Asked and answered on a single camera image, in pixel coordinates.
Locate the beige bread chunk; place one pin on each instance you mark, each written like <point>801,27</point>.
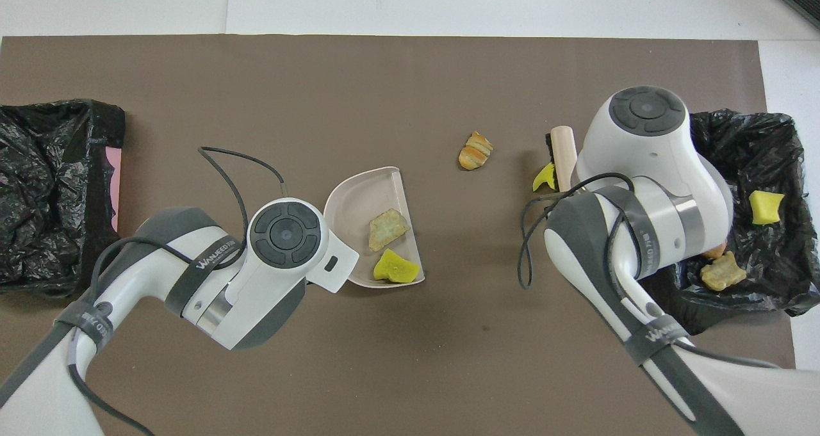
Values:
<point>386,229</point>

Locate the beige plastic dustpan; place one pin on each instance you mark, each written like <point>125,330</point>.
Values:
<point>352,205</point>

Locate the yellow sponge wedge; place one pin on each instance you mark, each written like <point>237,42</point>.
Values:
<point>394,268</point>

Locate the orange striped croissant piece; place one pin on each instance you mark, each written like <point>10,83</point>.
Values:
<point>475,151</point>
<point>722,272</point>

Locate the notched yellow sponge piece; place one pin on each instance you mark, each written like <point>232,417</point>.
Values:
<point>544,180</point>

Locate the brown fried nugget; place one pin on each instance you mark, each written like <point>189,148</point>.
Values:
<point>716,251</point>

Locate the yellow sponge block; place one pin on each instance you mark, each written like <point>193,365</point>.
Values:
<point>766,207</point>

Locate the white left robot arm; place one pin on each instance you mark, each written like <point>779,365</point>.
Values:
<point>243,295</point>

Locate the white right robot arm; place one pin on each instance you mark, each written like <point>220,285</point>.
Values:
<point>647,154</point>

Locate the pink plastic bin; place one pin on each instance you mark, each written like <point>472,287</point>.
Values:
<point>115,180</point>

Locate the black plastic bin liner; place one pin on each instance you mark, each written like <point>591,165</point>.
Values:
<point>51,231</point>
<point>781,263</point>

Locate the brown table mat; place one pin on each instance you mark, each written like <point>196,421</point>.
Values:
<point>384,90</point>

